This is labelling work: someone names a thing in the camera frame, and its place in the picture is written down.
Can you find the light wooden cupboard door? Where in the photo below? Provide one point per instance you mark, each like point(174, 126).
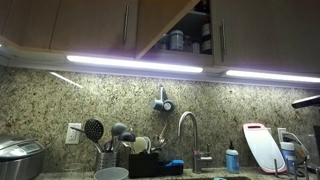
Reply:
point(156, 20)
point(90, 23)
point(33, 23)
point(5, 15)
point(273, 33)

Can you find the wooden cupboard carcass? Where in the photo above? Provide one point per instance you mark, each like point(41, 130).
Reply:
point(180, 57)

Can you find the grey hanging cup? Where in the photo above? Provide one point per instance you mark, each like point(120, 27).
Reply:
point(157, 105)

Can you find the round silver hanging gadget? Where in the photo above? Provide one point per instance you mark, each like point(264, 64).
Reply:
point(168, 105)

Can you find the long under-cabinet light bar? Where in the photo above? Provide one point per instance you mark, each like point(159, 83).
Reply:
point(133, 64)

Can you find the clear glass jar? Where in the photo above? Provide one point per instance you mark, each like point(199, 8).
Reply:
point(162, 42)

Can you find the metal spoons bunch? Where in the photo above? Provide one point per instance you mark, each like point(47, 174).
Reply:
point(159, 140)

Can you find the grey lidded jar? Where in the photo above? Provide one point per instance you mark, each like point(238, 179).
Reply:
point(176, 40)

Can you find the small pale jar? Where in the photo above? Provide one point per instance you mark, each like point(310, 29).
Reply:
point(196, 47)

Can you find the grey ladle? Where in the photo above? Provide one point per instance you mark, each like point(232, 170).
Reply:
point(118, 128)

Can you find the black ladle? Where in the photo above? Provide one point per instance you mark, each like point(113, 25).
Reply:
point(127, 136)

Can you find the white round dish brush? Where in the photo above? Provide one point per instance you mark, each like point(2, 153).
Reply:
point(140, 145)

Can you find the dark labelled bottle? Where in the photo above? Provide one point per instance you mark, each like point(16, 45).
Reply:
point(206, 38)

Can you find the blue sponge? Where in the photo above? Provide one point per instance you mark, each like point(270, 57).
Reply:
point(175, 163)

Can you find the curved steel faucet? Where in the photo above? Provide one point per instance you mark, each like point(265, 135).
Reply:
point(196, 156)

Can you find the black sink caddy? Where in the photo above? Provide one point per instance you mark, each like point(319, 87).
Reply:
point(143, 165)

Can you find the black slotted skimmer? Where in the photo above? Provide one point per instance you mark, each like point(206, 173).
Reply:
point(94, 130)

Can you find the perforated steel utensil holder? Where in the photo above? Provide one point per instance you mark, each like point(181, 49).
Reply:
point(105, 161)

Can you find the grey bowl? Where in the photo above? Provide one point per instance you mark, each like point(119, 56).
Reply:
point(111, 174)

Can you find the blue soap pump bottle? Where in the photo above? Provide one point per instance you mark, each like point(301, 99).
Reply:
point(232, 160)

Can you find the white pink cutting board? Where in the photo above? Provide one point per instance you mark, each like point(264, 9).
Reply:
point(263, 148)

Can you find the white blue bottle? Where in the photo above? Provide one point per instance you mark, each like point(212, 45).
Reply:
point(287, 153)

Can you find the black angled bar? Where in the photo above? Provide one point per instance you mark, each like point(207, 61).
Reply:
point(306, 101)

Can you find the silver rice cooker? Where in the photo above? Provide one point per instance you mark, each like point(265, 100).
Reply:
point(20, 156)

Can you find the white wall outlet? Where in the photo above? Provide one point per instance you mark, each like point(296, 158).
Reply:
point(281, 133)
point(73, 133)

